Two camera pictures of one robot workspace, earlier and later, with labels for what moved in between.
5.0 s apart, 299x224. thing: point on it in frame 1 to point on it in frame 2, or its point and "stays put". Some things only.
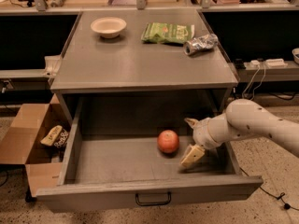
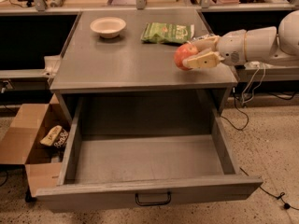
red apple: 168,141 to 183,51
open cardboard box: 37,138 stays put
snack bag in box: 56,137 stays put
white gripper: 201,134 to 231,48
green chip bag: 166,33 stays put
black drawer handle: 153,203 stays put
